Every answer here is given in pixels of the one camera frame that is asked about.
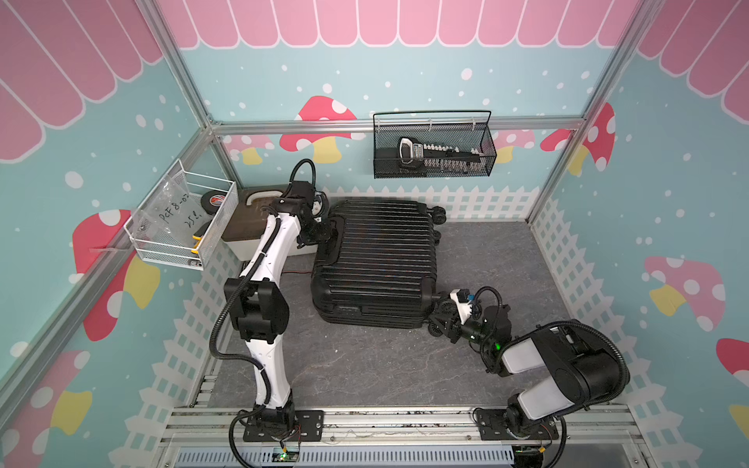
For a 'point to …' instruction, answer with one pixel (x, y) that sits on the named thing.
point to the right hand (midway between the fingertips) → (433, 314)
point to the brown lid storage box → (246, 220)
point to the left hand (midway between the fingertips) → (326, 241)
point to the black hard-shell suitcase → (375, 264)
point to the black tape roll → (212, 200)
